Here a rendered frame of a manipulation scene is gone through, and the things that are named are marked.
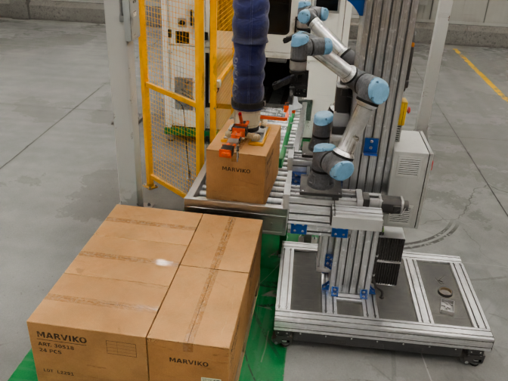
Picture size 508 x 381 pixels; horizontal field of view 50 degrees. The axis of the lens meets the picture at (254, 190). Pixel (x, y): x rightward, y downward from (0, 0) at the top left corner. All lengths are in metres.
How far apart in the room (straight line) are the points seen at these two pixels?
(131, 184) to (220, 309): 2.03
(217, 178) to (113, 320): 1.29
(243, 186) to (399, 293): 1.22
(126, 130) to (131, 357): 2.12
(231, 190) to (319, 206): 0.87
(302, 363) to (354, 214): 0.98
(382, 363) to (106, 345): 1.61
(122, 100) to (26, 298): 1.59
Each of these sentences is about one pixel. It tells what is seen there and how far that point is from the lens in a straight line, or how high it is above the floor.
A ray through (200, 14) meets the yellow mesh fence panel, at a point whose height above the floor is 1.67.
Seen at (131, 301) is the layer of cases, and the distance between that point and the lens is 2.90.
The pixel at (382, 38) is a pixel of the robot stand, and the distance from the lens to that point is 2.86.
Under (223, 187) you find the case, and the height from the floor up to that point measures 0.69.
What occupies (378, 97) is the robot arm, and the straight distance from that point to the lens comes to 2.69.
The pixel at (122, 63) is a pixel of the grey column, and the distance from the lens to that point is 4.24.
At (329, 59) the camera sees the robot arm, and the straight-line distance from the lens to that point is 2.67.
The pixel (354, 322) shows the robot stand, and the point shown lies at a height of 0.23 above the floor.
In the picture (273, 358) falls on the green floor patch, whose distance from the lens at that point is 3.35.
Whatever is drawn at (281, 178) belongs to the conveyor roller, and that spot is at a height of 0.55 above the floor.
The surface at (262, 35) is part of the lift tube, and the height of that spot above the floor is 1.65.
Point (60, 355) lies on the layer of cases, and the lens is 2.96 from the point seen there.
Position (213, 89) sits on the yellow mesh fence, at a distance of 4.66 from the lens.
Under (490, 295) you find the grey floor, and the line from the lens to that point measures 4.24.
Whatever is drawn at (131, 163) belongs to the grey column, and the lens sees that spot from 4.51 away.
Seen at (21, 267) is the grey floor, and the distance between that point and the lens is 4.27.
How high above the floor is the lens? 2.35
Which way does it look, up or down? 27 degrees down
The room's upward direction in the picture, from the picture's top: 3 degrees clockwise
